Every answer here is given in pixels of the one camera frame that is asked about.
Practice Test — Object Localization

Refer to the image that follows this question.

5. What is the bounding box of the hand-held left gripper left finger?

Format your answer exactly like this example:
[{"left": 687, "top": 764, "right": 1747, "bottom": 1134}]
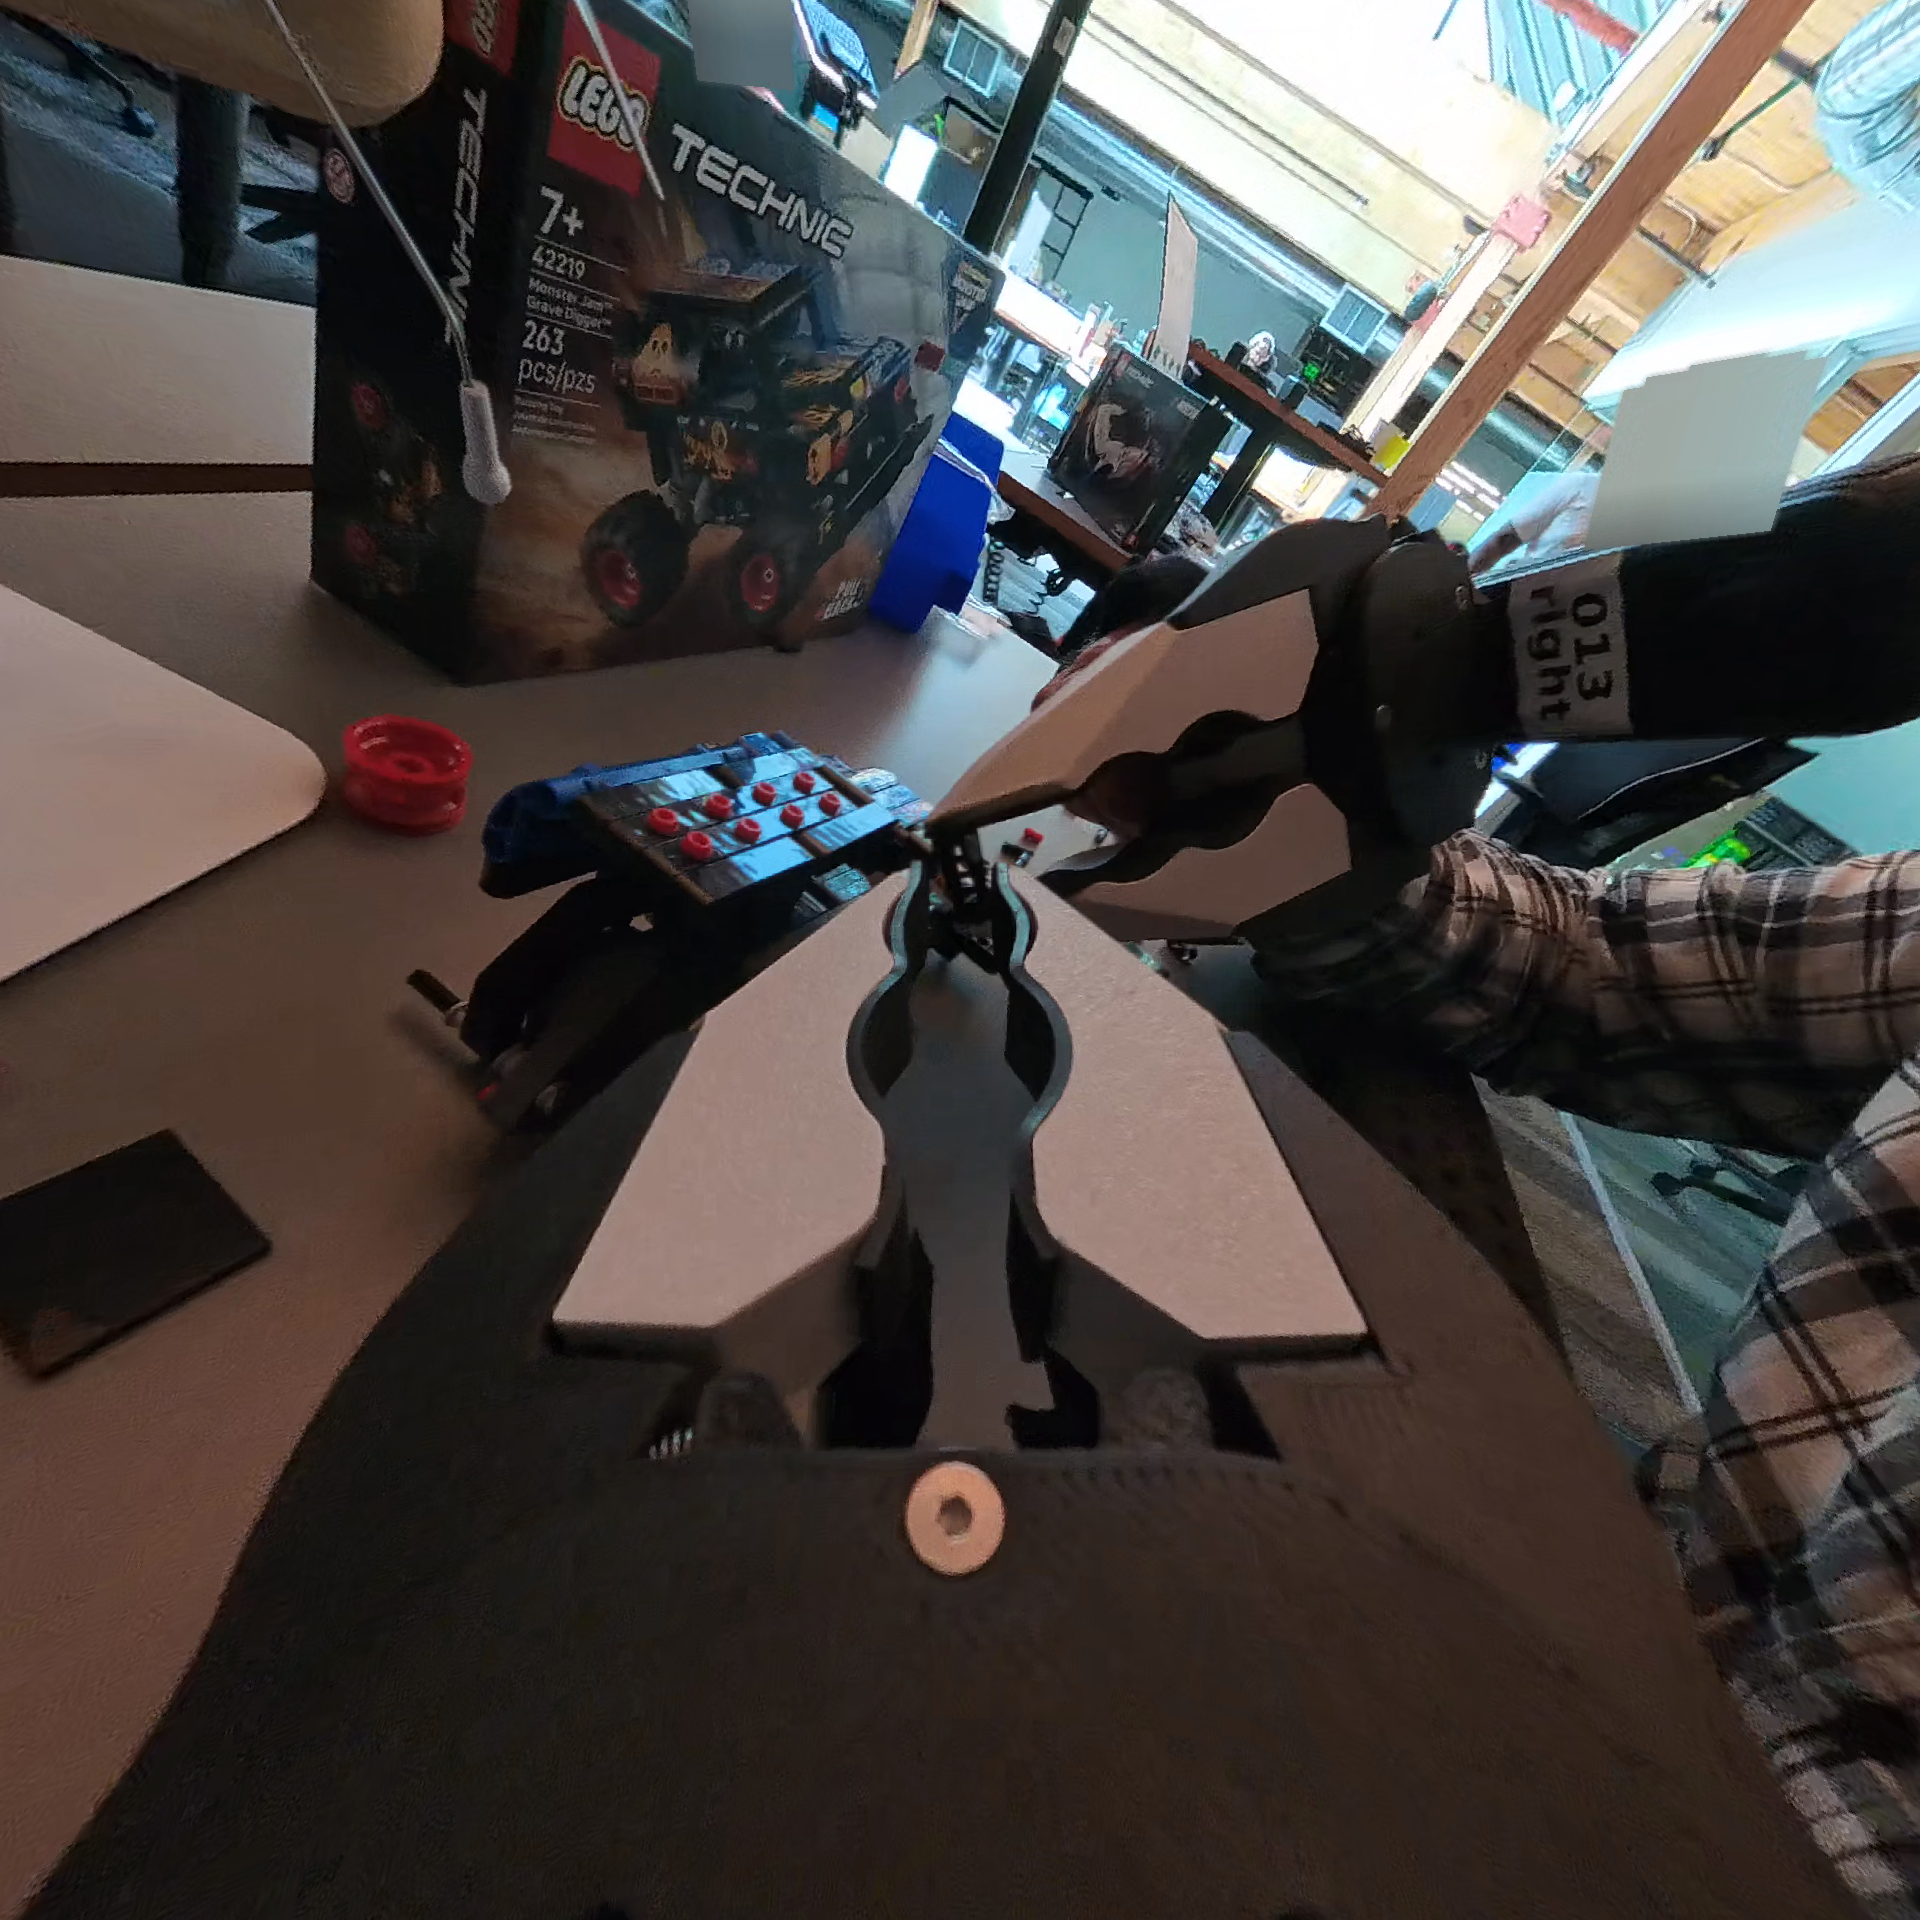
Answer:
[{"left": 550, "top": 870, "right": 928, "bottom": 1441}]

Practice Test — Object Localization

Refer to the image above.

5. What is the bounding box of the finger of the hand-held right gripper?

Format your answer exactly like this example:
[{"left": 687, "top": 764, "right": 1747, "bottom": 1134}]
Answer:
[
  {"left": 931, "top": 585, "right": 1326, "bottom": 829},
  {"left": 1041, "top": 779, "right": 1355, "bottom": 943}
]

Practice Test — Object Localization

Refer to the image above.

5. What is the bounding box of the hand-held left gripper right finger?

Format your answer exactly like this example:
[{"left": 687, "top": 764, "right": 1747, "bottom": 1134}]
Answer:
[{"left": 999, "top": 870, "right": 1375, "bottom": 1423}]

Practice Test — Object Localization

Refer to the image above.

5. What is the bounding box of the angled black brick piece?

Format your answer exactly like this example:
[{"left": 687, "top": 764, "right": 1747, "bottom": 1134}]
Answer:
[{"left": 919, "top": 826, "right": 1011, "bottom": 969}]

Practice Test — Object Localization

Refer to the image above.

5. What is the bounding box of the brick-built toy truck model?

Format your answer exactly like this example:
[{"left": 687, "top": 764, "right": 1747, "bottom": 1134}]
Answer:
[{"left": 408, "top": 731, "right": 1051, "bottom": 1134}]

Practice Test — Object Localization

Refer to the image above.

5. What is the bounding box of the person's right forearm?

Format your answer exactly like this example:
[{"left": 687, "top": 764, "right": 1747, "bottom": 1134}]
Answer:
[{"left": 1253, "top": 833, "right": 1920, "bottom": 1157}]

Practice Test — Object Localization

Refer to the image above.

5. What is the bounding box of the person's right hand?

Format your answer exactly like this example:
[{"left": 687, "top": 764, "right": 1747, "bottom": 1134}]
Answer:
[{"left": 1032, "top": 625, "right": 1168, "bottom": 710}]

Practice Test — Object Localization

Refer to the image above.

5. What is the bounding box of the wooden table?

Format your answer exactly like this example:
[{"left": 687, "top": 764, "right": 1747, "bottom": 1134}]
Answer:
[{"left": 990, "top": 345, "right": 1397, "bottom": 578}]

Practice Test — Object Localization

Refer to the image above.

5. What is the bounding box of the black perforated chair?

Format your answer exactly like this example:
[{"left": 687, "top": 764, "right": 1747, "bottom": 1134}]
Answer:
[{"left": 1246, "top": 943, "right": 1562, "bottom": 1353}]

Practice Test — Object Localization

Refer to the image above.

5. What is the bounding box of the black toy set box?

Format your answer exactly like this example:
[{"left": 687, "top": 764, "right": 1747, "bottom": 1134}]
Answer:
[{"left": 1049, "top": 351, "right": 1234, "bottom": 554}]

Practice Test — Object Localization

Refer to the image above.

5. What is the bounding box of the blue storage bin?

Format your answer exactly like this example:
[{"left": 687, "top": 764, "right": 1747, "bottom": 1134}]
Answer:
[{"left": 871, "top": 411, "right": 1005, "bottom": 634}]

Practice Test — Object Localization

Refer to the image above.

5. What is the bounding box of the red toy wheel rim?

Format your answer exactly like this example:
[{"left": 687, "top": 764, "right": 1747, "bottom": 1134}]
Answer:
[{"left": 344, "top": 718, "right": 473, "bottom": 834}]

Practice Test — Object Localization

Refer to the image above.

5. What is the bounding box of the black metal column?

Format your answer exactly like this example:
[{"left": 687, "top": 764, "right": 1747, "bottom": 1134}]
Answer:
[{"left": 960, "top": 0, "right": 1098, "bottom": 257}]

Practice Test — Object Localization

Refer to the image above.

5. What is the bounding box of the black square tile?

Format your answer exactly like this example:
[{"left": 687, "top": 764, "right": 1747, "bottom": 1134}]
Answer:
[{"left": 0, "top": 1132, "right": 273, "bottom": 1379}]

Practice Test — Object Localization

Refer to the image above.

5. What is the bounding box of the toy truck set box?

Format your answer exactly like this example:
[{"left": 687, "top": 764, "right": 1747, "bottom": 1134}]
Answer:
[{"left": 312, "top": 0, "right": 976, "bottom": 684}]

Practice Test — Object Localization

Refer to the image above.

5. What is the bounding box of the person's torso in plaid shirt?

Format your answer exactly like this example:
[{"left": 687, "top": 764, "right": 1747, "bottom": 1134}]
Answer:
[{"left": 1642, "top": 1050, "right": 1920, "bottom": 1907}]

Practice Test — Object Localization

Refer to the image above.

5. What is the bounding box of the white book stand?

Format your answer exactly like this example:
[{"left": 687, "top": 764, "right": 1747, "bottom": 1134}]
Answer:
[{"left": 0, "top": 0, "right": 515, "bottom": 985}]

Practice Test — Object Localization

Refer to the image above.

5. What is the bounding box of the wooden support post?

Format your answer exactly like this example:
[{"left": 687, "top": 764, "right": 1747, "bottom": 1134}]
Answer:
[{"left": 1371, "top": 0, "right": 1821, "bottom": 519}]

